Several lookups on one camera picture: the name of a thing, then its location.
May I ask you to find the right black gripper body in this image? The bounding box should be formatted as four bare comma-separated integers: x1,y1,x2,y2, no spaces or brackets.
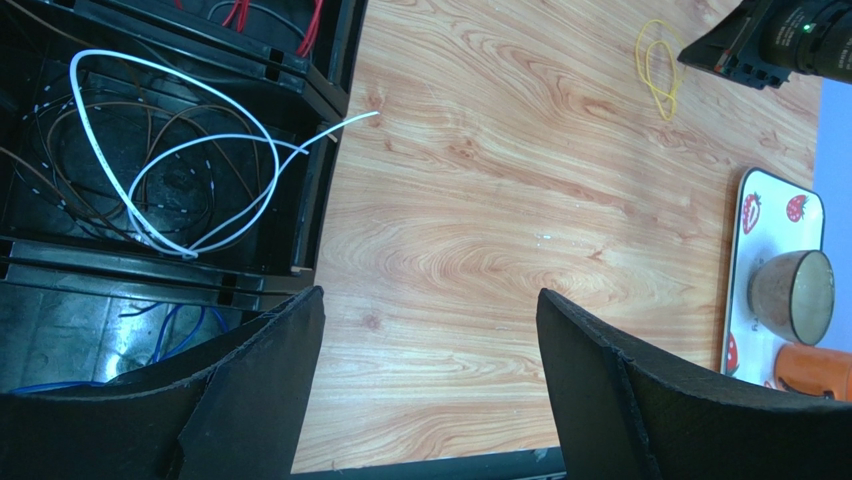
677,0,792,90

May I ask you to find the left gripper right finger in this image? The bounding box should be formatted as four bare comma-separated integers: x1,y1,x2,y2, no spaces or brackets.
536,289,851,479

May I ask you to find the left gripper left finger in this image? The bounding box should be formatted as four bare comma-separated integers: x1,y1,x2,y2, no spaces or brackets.
1,286,325,479

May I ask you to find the yellow wire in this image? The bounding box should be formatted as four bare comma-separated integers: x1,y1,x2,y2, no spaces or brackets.
634,18,688,123

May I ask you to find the blue wire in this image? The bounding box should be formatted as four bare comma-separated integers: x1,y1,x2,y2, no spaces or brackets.
6,302,231,395

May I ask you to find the black white striped wire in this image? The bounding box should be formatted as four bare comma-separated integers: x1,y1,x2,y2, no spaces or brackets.
13,83,218,244

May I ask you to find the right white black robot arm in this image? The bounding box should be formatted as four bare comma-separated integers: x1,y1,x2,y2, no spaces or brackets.
678,0,851,90

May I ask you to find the strawberry pattern white tray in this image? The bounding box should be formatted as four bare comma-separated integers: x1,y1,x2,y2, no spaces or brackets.
719,168,825,389

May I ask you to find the orange plastic cup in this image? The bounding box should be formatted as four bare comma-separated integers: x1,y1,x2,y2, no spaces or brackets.
773,344,851,402

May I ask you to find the beige ceramic bowl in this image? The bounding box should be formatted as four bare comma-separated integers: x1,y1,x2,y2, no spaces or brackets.
747,250,836,346

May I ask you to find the black compartment organizer tray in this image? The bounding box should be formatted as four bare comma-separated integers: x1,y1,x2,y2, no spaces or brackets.
1,1,367,393

